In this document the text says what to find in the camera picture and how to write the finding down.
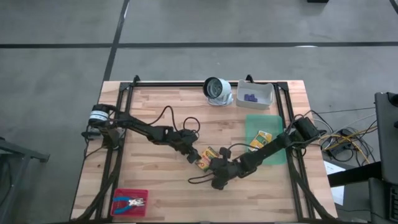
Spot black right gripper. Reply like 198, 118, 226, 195
208, 146, 249, 191

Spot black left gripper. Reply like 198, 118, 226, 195
172, 128, 203, 165

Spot yellow Crayola crayon box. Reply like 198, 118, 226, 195
195, 146, 221, 173

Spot yellow green card box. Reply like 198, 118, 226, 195
249, 129, 274, 152

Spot blue handled pliers silver jaws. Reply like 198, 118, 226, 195
119, 196, 146, 208

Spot translucent teal green bin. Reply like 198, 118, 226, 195
244, 114, 289, 166

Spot white spotlight lamp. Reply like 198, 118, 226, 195
203, 76, 233, 106

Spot red plastic basket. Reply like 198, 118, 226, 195
110, 188, 149, 218

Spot white plastic bin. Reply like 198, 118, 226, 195
236, 79, 275, 110

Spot white paper sheet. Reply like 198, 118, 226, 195
330, 185, 346, 207
323, 160, 346, 177

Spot black desk beam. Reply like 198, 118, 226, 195
327, 161, 383, 188

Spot black equipment case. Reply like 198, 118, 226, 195
368, 177, 398, 223

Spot grey metal table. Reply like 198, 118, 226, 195
0, 136, 50, 224

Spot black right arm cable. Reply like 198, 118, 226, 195
187, 110, 326, 185

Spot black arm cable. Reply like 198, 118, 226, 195
148, 105, 201, 134
187, 110, 326, 185

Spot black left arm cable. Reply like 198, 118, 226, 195
148, 105, 201, 134

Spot white coiled lamp cable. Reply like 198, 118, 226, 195
206, 93, 234, 106

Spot tangled floor cable bundle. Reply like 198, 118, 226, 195
318, 107, 379, 165

